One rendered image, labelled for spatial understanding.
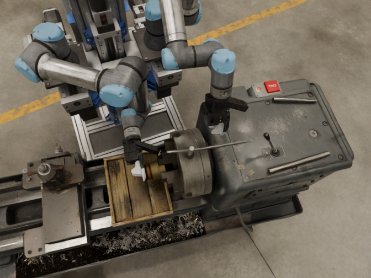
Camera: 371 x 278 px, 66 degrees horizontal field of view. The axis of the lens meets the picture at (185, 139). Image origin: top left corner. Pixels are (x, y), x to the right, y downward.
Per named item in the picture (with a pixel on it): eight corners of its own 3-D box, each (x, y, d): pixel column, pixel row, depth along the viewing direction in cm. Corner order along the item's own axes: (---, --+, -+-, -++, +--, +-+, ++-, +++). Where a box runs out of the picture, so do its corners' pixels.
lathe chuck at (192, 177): (184, 141, 155) (190, 118, 125) (199, 198, 145) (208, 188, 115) (168, 144, 153) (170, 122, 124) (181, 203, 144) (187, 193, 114)
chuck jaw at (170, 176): (184, 167, 130) (191, 191, 124) (184, 172, 134) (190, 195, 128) (160, 172, 129) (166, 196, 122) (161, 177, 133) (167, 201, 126)
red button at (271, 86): (274, 81, 136) (275, 79, 135) (279, 92, 134) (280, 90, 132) (262, 84, 135) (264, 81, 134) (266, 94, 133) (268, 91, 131)
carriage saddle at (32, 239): (82, 155, 155) (79, 151, 150) (91, 244, 137) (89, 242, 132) (24, 166, 150) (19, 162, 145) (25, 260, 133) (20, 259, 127)
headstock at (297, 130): (285, 112, 175) (316, 73, 139) (317, 187, 156) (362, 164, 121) (191, 131, 165) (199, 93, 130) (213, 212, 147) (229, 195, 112)
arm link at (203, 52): (190, 38, 100) (197, 54, 93) (221, 35, 102) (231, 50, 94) (190, 58, 106) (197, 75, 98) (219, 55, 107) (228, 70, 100)
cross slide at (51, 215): (75, 152, 149) (73, 149, 145) (84, 236, 133) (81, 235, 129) (42, 159, 147) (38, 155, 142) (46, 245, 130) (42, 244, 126)
